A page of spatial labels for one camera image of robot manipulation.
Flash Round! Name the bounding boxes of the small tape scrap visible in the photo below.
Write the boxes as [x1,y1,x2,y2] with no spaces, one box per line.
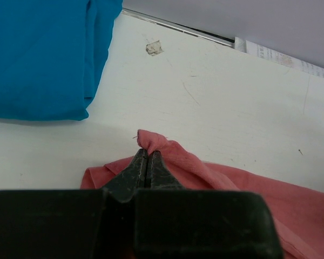
[145,40,164,56]

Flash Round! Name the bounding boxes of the pink t-shirt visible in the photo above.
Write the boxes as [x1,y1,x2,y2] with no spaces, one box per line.
[80,129,324,258]

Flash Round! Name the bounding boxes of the printed paper strip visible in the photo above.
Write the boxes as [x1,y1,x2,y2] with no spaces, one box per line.
[234,37,324,79]

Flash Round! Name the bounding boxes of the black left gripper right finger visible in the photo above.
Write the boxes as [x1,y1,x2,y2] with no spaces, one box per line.
[147,151,185,190]

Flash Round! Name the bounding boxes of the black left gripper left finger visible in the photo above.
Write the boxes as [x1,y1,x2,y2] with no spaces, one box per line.
[104,149,148,203]

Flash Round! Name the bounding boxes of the folded blue t-shirt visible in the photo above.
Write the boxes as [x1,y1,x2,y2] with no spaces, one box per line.
[0,0,123,121]

